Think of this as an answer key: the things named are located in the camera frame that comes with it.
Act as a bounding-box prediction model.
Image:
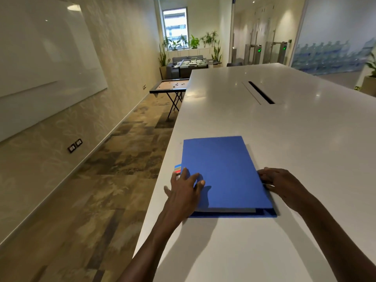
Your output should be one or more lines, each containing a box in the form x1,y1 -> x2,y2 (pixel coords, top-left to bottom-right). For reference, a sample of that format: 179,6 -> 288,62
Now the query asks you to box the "person's left forearm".
116,214 -> 183,282

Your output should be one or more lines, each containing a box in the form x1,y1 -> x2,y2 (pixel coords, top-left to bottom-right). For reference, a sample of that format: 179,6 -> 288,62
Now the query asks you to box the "metal turnstile gate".
244,43 -> 262,65
263,41 -> 288,65

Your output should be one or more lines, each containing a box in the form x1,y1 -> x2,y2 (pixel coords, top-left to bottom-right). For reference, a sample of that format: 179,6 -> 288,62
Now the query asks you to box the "large plant in beige planter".
360,51 -> 376,97

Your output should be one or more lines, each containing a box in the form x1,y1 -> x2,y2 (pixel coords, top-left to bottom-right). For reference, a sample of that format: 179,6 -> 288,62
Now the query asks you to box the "snake plant in beige pot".
211,40 -> 223,68
158,43 -> 171,80

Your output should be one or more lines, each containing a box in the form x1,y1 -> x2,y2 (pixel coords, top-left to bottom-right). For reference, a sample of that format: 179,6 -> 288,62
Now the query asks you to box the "black-framed wooden game board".
149,78 -> 190,119

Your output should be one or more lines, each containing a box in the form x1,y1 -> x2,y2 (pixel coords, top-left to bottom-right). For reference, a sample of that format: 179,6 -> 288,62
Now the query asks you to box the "white glass wall board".
0,0 -> 108,143

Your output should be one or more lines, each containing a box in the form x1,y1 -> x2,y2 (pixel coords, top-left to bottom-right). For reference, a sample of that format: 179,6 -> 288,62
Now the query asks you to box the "window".
162,7 -> 190,50

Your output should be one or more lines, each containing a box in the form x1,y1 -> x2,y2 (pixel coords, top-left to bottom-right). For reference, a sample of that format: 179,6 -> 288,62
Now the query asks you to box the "person's right hand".
257,167 -> 316,215

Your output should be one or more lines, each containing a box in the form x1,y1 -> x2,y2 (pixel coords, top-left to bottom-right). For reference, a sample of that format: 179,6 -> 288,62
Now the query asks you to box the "foosball table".
172,57 -> 222,79

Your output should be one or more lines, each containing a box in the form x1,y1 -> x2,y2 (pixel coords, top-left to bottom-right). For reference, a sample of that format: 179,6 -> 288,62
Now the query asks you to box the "table cable slot cover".
241,81 -> 286,105

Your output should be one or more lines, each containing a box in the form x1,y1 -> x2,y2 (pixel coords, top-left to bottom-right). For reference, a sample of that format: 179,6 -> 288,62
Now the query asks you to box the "stack of water bottles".
291,38 -> 376,76

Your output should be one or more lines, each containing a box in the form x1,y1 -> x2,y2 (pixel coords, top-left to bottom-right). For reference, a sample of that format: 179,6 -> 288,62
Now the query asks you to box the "person's right forearm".
298,195 -> 376,282

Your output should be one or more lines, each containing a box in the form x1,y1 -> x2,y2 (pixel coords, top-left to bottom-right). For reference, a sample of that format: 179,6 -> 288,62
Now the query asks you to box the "feathery palm plant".
199,30 -> 219,48

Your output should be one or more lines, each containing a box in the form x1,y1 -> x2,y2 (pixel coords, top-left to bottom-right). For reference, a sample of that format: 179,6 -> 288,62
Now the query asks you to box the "grey sofa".
172,54 -> 204,64

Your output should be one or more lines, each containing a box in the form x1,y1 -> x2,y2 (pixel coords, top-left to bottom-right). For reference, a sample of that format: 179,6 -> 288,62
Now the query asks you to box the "person's left hand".
163,168 -> 206,225

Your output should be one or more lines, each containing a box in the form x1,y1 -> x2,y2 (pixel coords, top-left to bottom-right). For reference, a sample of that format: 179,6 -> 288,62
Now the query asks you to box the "blue folder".
174,136 -> 278,219

